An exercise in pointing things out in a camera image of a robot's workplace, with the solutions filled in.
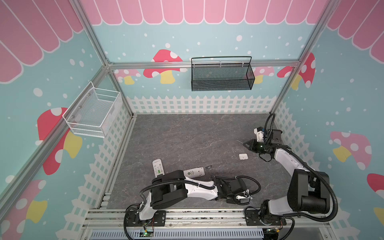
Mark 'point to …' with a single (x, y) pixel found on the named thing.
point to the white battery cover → (243, 156)
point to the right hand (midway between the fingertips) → (244, 143)
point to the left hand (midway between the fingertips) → (237, 193)
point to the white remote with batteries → (195, 172)
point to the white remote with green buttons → (158, 167)
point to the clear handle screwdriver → (239, 141)
